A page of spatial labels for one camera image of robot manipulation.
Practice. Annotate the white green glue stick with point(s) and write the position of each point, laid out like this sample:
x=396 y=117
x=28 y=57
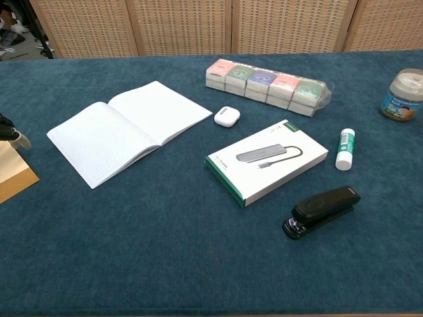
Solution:
x=345 y=148

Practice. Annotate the open white lined notebook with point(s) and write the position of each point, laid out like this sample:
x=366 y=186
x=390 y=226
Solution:
x=125 y=132

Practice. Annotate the white earbuds case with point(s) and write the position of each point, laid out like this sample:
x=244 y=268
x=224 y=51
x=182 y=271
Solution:
x=227 y=116

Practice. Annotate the black stapler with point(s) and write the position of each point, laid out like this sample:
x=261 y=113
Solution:
x=322 y=208

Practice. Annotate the clear jar with blue label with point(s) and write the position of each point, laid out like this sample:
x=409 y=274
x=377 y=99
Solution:
x=401 y=99

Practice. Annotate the woven wooden folding screen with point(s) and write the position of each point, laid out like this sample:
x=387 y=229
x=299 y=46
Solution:
x=181 y=26

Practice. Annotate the pair of shoes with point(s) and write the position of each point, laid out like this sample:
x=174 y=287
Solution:
x=13 y=33

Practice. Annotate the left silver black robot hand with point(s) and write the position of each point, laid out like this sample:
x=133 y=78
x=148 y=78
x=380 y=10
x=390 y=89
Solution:
x=15 y=133

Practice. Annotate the white USB hub box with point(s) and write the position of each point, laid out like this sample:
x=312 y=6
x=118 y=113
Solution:
x=264 y=165

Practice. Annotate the wrapped pack of tissue packets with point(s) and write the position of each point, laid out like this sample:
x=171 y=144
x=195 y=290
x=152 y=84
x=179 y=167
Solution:
x=264 y=86

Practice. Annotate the tan and cream paper sheet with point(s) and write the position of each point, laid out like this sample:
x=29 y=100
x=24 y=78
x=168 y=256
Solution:
x=13 y=175

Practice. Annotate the blue table cloth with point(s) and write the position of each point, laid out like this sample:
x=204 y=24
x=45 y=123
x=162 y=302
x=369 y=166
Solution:
x=165 y=247

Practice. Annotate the black tripod stand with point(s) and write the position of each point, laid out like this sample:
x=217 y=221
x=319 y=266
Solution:
x=38 y=29

